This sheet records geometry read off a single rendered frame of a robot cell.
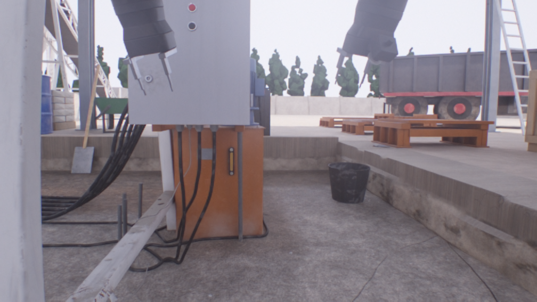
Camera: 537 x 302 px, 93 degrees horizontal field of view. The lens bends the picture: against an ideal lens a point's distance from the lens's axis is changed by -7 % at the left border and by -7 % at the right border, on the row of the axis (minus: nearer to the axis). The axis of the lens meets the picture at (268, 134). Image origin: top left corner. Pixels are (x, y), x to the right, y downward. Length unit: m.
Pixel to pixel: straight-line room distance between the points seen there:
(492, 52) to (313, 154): 4.91
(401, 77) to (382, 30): 8.55
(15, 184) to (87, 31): 5.35
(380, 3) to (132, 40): 0.39
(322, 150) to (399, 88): 5.93
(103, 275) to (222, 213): 0.78
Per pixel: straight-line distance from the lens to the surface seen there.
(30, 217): 0.64
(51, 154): 3.96
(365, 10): 0.47
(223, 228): 1.59
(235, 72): 0.93
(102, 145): 3.63
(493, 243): 1.60
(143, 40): 0.49
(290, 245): 1.53
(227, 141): 1.46
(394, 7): 0.47
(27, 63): 0.66
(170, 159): 1.63
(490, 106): 7.09
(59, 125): 6.02
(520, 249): 1.53
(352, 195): 2.20
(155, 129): 1.20
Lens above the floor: 0.69
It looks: 5 degrees down
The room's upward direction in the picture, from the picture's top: 1 degrees clockwise
